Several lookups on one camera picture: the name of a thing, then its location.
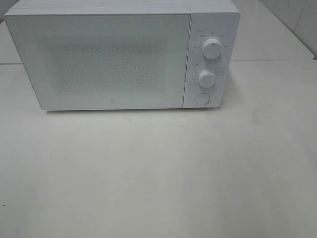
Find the round white door button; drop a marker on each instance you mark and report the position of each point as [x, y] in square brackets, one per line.
[202, 99]

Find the white timer knob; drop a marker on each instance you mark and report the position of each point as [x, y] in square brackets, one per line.
[206, 79]

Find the white microwave door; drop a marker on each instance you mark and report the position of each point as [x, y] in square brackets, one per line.
[92, 62]

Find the upper white power knob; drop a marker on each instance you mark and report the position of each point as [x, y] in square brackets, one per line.
[212, 47]

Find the white microwave oven body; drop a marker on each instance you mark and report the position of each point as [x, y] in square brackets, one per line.
[218, 18]

